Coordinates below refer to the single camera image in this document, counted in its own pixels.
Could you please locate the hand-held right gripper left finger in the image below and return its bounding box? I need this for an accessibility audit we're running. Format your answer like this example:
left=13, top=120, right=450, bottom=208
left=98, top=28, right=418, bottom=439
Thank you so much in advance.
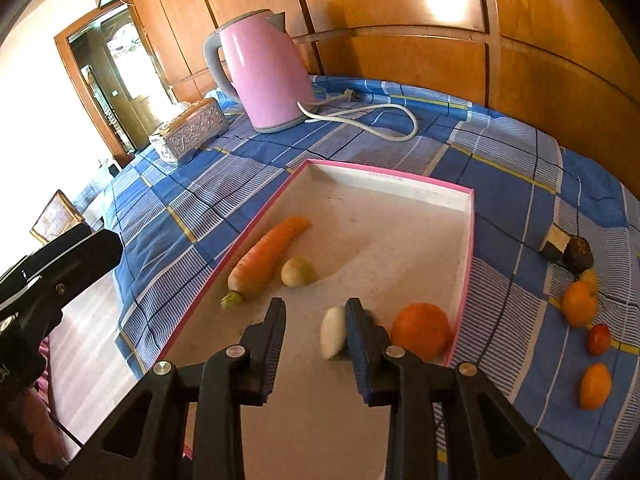
left=65, top=297, right=288, bottom=480

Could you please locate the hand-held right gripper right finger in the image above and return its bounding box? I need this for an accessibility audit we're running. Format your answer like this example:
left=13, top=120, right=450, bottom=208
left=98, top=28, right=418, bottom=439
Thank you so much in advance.
left=345, top=297, right=571, bottom=480

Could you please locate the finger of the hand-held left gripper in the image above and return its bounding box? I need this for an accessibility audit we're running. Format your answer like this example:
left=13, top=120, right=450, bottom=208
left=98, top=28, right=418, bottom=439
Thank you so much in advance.
left=37, top=224, right=124, bottom=312

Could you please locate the white radish piece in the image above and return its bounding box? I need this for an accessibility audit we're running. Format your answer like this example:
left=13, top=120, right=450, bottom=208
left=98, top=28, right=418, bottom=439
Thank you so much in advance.
left=320, top=306, right=349, bottom=361

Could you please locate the pink-edged cardboard box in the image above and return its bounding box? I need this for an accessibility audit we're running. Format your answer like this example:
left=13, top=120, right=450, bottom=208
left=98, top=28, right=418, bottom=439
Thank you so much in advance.
left=159, top=159, right=476, bottom=480

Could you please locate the black and white vegetable piece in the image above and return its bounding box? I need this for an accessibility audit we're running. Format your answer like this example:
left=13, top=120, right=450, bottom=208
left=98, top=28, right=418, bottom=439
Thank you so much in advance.
left=539, top=223, right=573, bottom=262

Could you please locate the small round orange fruit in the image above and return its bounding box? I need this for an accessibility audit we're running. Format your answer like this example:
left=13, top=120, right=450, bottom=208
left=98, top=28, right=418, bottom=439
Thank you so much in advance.
left=561, top=281, right=598, bottom=328

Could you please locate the small oval orange fruit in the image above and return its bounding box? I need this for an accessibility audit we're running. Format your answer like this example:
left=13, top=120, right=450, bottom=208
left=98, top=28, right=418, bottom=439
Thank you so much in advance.
left=579, top=363, right=613, bottom=411

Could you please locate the dark brown round fruit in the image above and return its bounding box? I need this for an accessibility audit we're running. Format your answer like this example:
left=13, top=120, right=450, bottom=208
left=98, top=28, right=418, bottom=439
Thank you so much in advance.
left=562, top=236, right=595, bottom=273

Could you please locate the person's left hand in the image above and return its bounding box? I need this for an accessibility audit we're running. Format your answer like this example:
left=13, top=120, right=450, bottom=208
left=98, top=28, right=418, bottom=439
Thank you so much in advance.
left=15, top=389, right=68, bottom=467

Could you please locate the wicker chair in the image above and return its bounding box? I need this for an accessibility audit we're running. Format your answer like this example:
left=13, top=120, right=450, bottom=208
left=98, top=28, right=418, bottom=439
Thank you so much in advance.
left=30, top=189, right=87, bottom=243

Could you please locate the large orange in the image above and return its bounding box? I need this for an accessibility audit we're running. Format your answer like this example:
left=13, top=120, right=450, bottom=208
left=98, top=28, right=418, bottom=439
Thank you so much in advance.
left=391, top=302, right=451, bottom=361

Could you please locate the small pale potato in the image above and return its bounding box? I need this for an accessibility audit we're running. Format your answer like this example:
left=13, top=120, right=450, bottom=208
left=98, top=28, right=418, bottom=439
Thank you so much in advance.
left=280, top=256, right=317, bottom=288

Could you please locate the orange carrot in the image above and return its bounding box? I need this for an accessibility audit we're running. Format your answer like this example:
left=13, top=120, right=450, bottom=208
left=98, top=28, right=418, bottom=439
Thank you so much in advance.
left=221, top=216, right=312, bottom=309

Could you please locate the silver embossed tissue box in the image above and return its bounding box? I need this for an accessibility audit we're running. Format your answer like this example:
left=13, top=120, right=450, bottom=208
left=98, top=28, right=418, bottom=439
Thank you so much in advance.
left=162, top=99, right=228, bottom=160

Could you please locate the blue plaid bed sheet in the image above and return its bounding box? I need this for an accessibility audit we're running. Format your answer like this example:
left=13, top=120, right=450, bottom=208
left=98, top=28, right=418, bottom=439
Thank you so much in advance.
left=102, top=75, right=640, bottom=480

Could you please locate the wooden framed doorway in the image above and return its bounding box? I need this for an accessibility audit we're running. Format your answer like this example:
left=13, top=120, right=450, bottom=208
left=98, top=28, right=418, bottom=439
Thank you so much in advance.
left=54, top=2, right=168, bottom=158

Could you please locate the small red fruit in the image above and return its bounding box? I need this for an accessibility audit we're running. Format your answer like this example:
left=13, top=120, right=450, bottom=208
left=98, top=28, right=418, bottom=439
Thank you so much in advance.
left=587, top=323, right=612, bottom=357

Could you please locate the pink electric kettle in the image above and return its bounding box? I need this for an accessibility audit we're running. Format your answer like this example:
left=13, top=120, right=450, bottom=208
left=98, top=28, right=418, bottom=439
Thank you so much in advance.
left=203, top=8, right=317, bottom=134

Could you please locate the wooden headboard panel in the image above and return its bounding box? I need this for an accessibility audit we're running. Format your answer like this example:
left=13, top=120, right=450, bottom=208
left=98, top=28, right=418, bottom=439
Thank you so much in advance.
left=92, top=0, right=640, bottom=171

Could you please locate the white kettle power cord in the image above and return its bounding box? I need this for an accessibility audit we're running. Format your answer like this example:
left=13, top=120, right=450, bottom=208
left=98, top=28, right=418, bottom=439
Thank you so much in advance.
left=297, top=89, right=418, bottom=142

